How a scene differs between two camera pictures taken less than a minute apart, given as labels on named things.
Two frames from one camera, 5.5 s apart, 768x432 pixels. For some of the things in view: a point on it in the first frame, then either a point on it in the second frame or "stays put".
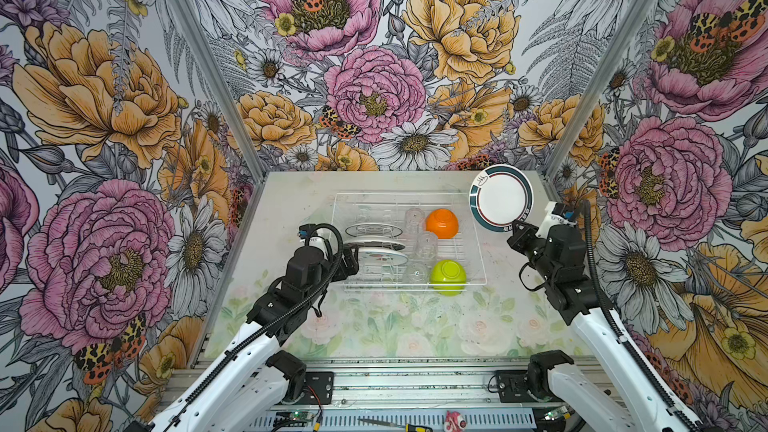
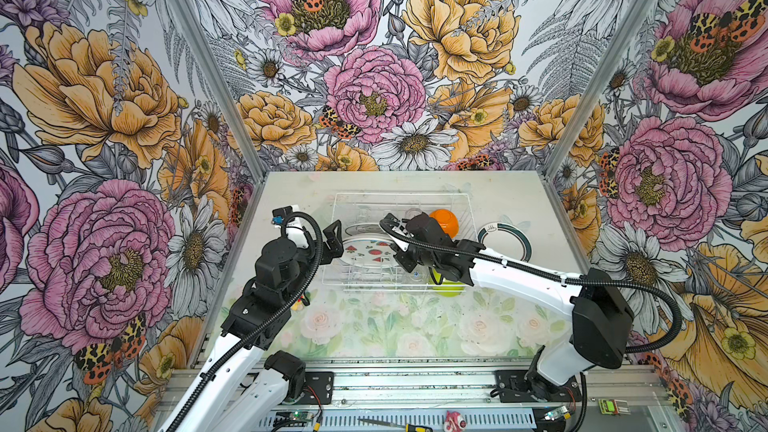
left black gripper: [350, 261] -> [335, 242]
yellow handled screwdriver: [407, 427] stays put
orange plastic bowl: [443, 222] stays put
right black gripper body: [536, 257] -> [414, 256]
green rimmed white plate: [499, 196] -> [506, 239]
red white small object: [454, 422] stays put
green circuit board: [301, 416] stays put
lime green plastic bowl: [448, 271] stays put
